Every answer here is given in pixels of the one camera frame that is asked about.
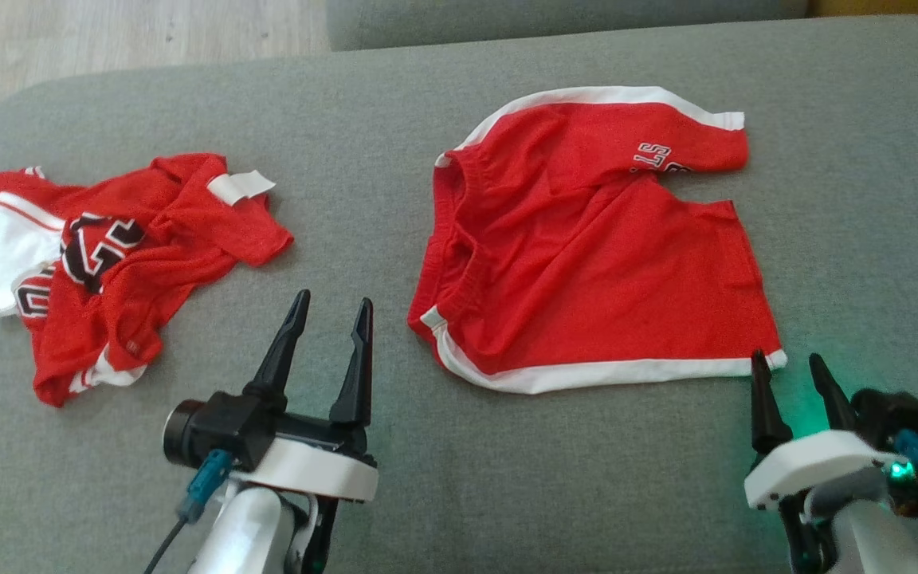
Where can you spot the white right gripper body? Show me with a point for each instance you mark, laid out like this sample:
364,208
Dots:
810,466

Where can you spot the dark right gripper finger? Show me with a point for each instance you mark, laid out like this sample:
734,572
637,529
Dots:
832,395
768,406

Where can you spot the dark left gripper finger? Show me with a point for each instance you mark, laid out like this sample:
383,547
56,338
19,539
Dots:
280,355
355,367

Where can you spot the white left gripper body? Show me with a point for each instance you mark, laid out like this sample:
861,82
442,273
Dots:
315,466

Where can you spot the red basketball jersey white trim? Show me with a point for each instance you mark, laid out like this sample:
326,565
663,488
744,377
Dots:
172,231

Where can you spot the red shorts with white trim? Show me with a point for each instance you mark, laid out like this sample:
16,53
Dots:
586,263

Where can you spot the large grey sofa seat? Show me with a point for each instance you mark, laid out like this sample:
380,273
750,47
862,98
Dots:
427,478

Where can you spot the large yellow sofa back cushion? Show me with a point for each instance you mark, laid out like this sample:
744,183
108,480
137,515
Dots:
889,6

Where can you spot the grey sofa back cushion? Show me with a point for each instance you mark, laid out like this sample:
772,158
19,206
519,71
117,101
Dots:
555,20

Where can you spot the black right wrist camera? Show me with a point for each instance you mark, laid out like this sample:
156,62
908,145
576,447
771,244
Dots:
901,438

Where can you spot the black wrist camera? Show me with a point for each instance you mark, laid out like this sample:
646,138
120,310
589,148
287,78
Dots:
901,438
216,430

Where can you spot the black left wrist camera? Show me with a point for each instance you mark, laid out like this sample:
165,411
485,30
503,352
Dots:
216,430

